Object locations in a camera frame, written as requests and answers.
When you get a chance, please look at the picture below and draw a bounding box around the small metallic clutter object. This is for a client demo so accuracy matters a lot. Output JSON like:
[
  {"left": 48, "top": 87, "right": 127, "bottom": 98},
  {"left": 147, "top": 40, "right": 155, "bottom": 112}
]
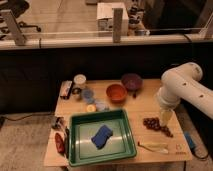
[{"left": 51, "top": 117, "right": 65, "bottom": 130}]

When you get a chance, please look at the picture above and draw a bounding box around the black marker pen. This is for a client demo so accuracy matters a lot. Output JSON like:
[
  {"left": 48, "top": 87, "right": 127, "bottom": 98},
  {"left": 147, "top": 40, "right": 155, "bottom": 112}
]
[{"left": 64, "top": 128, "right": 69, "bottom": 159}]

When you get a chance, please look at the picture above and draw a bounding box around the yellow small round object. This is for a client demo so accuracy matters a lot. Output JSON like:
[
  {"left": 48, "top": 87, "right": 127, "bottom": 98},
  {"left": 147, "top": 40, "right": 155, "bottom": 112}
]
[{"left": 86, "top": 104, "right": 97, "bottom": 112}]

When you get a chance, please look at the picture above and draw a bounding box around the pale yellow banana peel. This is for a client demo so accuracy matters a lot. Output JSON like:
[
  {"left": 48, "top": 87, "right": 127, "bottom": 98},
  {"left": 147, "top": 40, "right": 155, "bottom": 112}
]
[{"left": 138, "top": 142, "right": 169, "bottom": 154}]

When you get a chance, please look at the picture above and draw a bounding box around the white cardboard box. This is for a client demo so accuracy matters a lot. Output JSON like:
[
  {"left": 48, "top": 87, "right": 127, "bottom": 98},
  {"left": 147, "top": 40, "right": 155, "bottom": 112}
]
[{"left": 97, "top": 2, "right": 128, "bottom": 35}]

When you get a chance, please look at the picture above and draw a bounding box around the red orange bowl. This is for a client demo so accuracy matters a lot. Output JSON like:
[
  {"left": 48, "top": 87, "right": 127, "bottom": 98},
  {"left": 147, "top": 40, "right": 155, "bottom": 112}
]
[{"left": 106, "top": 84, "right": 127, "bottom": 103}]

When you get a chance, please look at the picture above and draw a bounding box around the green plastic tray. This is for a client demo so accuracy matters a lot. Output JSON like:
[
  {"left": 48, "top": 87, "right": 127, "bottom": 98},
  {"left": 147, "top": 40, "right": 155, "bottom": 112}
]
[{"left": 69, "top": 109, "right": 137, "bottom": 167}]

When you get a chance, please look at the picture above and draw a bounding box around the blue sponge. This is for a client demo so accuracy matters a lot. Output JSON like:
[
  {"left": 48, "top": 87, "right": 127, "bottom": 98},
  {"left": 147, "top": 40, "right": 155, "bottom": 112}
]
[{"left": 91, "top": 125, "right": 113, "bottom": 149}]

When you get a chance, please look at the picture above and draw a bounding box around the black office chair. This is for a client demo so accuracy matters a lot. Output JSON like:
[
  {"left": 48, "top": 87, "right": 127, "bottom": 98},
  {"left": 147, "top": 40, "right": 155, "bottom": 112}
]
[{"left": 0, "top": 0, "right": 43, "bottom": 34}]

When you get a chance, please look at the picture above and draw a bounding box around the light blue small object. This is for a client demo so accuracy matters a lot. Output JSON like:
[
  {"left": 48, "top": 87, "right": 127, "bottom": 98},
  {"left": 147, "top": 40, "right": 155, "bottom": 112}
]
[{"left": 95, "top": 100, "right": 109, "bottom": 111}]

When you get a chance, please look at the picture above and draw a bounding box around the dark red grape bunch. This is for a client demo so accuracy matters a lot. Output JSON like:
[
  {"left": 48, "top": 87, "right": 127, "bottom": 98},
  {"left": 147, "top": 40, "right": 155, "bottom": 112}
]
[{"left": 143, "top": 117, "right": 173, "bottom": 137}]

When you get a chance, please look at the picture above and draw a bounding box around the dark purple bowl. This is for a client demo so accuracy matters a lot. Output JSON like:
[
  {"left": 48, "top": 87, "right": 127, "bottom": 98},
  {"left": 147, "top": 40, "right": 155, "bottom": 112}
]
[{"left": 121, "top": 73, "right": 142, "bottom": 91}]

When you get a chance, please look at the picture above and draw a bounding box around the black white rectangular box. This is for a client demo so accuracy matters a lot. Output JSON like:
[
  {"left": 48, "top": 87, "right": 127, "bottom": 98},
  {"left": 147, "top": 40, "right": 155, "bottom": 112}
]
[{"left": 60, "top": 80, "right": 72, "bottom": 99}]

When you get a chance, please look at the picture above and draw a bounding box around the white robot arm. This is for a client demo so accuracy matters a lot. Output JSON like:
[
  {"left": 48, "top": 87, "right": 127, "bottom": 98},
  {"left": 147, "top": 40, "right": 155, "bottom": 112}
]
[{"left": 156, "top": 62, "right": 213, "bottom": 126}]

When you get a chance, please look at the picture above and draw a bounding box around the white cup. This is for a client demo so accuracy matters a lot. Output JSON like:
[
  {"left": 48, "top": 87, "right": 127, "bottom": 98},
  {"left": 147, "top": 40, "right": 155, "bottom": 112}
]
[{"left": 74, "top": 74, "right": 86, "bottom": 89}]

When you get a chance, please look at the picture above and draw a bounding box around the blue round lid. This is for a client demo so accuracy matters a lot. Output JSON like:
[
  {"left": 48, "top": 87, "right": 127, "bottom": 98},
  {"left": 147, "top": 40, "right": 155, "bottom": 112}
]
[{"left": 81, "top": 88, "right": 94, "bottom": 104}]

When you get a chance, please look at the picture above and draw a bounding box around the blue object on floor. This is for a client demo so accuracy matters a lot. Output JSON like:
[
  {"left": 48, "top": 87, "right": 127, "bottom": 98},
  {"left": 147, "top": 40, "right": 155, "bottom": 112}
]
[{"left": 184, "top": 132, "right": 196, "bottom": 150}]

